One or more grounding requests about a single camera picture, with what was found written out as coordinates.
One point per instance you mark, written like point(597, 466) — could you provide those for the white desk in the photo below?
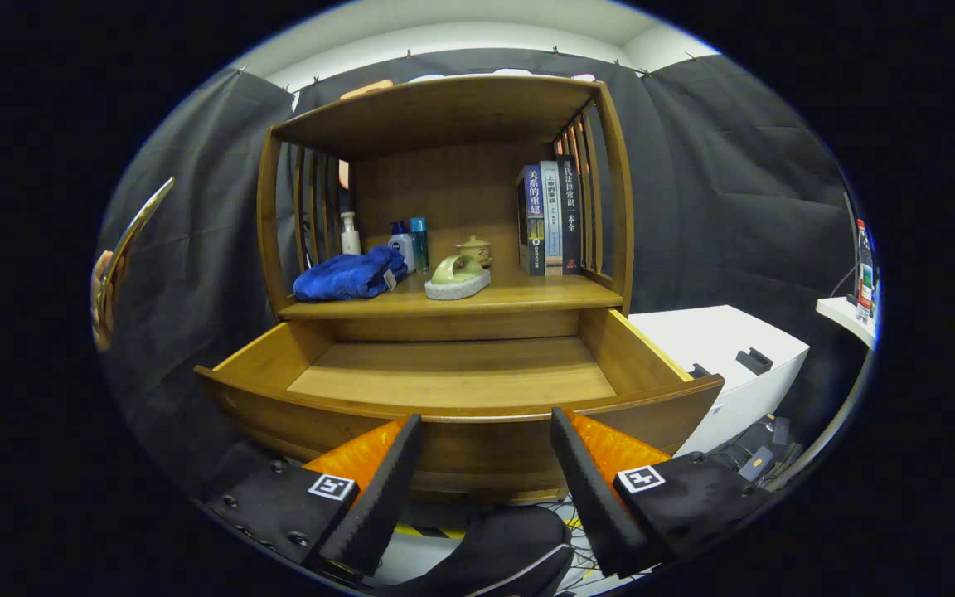
point(842, 311)

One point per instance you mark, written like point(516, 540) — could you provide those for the white pump bottle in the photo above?
point(351, 240)

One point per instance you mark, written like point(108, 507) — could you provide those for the white box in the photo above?
point(718, 332)

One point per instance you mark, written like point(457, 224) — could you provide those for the teal bottle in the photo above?
point(419, 245)

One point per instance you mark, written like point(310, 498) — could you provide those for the wooden drawer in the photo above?
point(453, 373)

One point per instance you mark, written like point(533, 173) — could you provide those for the person's black shoe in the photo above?
point(511, 543)

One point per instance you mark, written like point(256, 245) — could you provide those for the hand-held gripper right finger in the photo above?
point(593, 506)

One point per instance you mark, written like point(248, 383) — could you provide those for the white bottle blue cap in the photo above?
point(402, 245)

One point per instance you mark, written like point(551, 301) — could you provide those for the beige lidded teacup with saucer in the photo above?
point(475, 247)

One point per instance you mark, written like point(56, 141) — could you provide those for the small black bracket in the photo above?
point(755, 362)
point(698, 371)

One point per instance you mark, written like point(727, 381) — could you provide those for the blue spine book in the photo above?
point(531, 224)

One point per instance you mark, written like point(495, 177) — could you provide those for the light grey spine book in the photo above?
point(551, 215)

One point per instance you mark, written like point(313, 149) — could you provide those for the black backdrop cloth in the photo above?
point(734, 207)

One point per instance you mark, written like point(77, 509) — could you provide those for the wooden countertop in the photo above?
point(527, 292)

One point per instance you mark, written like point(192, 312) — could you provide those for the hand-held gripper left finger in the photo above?
point(382, 497)

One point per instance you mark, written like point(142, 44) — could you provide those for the blue towel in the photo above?
point(345, 278)

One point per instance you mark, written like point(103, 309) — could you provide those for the black computer equipment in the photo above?
point(755, 456)

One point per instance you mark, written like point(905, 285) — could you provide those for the black spine book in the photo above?
point(569, 215)

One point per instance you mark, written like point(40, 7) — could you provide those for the yellow black floor tape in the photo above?
point(428, 531)

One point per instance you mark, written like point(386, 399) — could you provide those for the wooden cabinet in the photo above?
point(436, 108)

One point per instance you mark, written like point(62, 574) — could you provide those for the red label water bottle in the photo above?
point(864, 274)

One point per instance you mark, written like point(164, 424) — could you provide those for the curved golden wooden strip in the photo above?
point(103, 298)

